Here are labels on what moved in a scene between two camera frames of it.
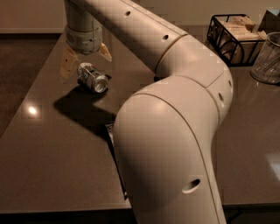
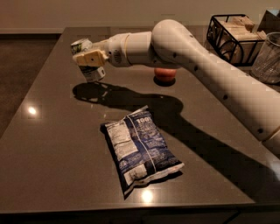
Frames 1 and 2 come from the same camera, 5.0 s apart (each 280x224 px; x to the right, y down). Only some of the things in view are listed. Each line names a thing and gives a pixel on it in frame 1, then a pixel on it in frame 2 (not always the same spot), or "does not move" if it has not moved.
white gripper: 84,41 → 115,50
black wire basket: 235,38 does not move
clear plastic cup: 266,66 does not move
